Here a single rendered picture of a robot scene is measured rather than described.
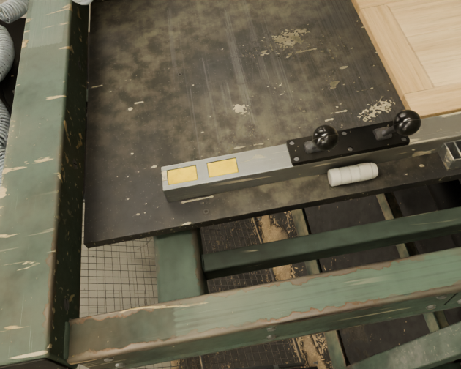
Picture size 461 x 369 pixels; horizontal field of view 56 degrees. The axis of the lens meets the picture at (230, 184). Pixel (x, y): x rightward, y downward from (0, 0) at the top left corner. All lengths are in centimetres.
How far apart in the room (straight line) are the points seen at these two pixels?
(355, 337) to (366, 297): 227
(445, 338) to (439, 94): 79
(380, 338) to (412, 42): 203
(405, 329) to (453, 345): 119
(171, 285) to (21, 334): 23
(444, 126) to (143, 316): 58
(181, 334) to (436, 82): 65
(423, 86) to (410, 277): 40
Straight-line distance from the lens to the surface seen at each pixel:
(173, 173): 75
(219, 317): 62
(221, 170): 74
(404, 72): 93
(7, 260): 70
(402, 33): 102
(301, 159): 73
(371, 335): 281
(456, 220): 85
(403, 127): 67
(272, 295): 63
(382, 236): 79
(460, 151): 82
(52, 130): 81
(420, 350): 152
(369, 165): 76
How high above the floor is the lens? 193
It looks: 26 degrees down
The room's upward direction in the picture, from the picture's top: 83 degrees counter-clockwise
